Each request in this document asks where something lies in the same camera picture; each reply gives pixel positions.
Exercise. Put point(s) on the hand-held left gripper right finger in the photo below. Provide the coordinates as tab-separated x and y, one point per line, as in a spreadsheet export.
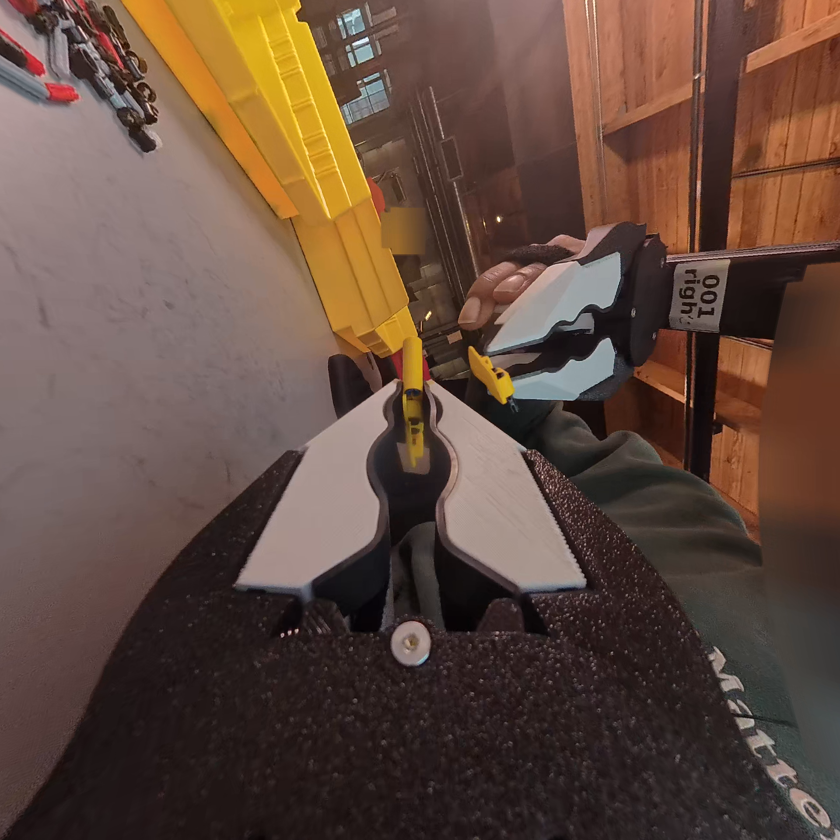
512	518

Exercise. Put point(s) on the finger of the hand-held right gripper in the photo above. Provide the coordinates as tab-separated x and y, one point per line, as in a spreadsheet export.
558	295
571	374

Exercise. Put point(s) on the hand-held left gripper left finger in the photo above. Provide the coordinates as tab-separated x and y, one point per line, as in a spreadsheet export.
308	518

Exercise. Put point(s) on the yellow lego plate black pins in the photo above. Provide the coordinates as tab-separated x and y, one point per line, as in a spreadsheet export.
489	373

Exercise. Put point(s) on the yellow lego subassembly blue pins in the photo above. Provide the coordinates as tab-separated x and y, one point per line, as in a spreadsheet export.
412	374

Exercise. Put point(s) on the yellow storage bin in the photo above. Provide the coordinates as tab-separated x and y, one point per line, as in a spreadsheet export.
262	98
367	289

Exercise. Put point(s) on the person's right forearm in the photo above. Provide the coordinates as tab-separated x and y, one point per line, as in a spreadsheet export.
623	472

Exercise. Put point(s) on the pile of small lego pieces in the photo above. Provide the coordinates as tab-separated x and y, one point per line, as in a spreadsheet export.
98	59

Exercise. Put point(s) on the person's right hand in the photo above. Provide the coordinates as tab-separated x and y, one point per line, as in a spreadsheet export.
499	285

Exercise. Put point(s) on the window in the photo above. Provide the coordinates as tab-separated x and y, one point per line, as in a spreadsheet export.
361	52

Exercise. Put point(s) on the wooden wall shelving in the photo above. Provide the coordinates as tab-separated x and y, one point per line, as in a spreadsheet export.
643	131

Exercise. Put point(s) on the black metal post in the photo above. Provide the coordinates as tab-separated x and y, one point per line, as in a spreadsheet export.
715	131

